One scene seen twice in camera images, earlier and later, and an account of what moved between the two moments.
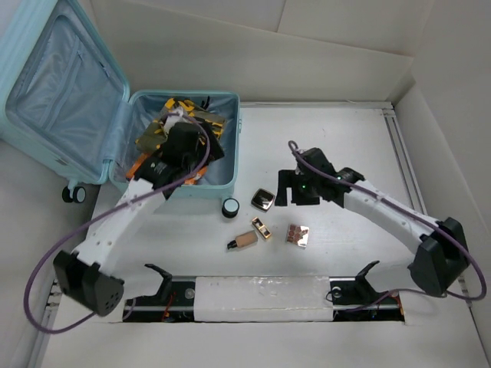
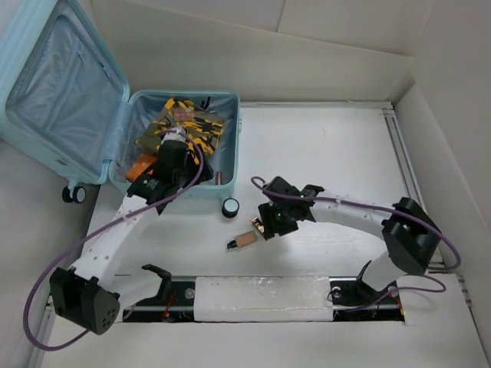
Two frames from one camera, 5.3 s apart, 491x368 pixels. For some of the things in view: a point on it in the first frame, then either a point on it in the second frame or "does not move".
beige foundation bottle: (243, 240) does not move
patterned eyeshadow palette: (298, 234) → (182, 114)
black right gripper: (288, 178) → (271, 226)
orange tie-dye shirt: (140, 160) does not move
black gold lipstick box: (258, 225) does not move
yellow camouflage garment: (175, 110) does not move
